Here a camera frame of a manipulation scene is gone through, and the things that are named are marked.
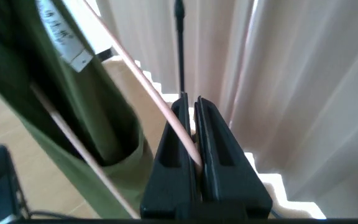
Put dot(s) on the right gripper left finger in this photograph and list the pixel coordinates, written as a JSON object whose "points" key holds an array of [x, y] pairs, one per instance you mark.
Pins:
{"points": [[166, 186]]}

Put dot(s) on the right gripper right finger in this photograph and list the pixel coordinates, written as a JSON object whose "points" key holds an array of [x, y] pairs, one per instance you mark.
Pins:
{"points": [[232, 180]]}

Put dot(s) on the green printed shirt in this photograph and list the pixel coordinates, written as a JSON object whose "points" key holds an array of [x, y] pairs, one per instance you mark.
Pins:
{"points": [[98, 124]]}

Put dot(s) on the pink clothes hanger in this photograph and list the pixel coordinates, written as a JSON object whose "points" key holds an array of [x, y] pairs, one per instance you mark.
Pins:
{"points": [[153, 93]]}

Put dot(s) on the black clothes rack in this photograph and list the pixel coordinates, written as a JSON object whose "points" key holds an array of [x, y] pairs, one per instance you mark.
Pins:
{"points": [[180, 46]]}

